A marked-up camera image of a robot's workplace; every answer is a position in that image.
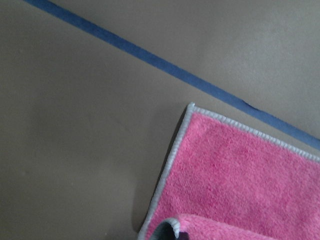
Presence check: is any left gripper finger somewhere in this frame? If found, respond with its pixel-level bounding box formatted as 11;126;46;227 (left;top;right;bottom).
177;232;190;240

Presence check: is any pink towel grey hem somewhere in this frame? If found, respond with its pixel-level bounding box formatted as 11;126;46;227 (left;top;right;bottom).
138;103;320;240

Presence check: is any blue tape strip left lengthwise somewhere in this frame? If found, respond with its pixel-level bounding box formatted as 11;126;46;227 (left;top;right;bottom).
26;0;320;150

